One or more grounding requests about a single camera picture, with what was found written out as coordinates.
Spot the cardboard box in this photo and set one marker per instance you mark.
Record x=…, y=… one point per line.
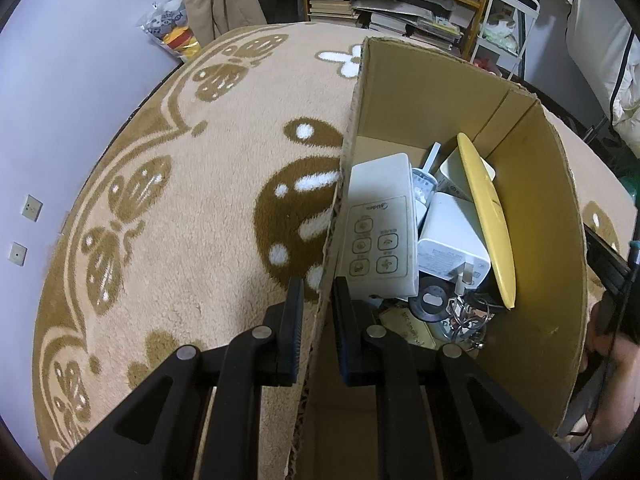
x=540, y=260

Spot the beige flower printed blanket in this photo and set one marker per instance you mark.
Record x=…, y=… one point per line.
x=200, y=185

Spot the gold rectangular key tag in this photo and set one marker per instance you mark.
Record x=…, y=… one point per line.
x=405, y=325

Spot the white air conditioner remote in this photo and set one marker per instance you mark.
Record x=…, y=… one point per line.
x=380, y=200

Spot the yellow oval mirror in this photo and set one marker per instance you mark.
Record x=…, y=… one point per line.
x=492, y=220

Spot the stack of old books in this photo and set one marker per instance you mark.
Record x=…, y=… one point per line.
x=330, y=5

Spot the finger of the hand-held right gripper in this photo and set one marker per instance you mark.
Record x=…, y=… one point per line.
x=610, y=267

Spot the beige pants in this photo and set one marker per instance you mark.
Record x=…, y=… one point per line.
x=220, y=0

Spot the white wall socket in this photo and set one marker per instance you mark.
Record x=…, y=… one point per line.
x=32, y=207
x=18, y=254

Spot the white charger plug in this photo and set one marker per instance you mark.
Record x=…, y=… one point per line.
x=445, y=240

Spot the pile of notebooks and magazines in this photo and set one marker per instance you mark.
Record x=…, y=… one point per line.
x=400, y=15

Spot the bag of plush toys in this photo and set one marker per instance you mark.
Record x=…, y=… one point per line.
x=170, y=25

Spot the person's right forearm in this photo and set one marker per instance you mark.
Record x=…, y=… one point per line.
x=625, y=375

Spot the white power bank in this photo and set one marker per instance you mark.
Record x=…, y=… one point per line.
x=452, y=170

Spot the bunch of keys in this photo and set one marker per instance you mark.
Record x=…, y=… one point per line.
x=465, y=315

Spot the cream hanging coat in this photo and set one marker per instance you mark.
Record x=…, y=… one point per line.
x=600, y=60

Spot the wooden bookshelf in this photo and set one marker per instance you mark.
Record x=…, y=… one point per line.
x=480, y=25

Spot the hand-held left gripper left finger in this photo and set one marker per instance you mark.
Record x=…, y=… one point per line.
x=292, y=330

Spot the white keypad remote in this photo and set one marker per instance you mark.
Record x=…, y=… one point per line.
x=422, y=185

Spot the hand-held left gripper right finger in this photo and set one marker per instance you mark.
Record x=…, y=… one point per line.
x=345, y=340

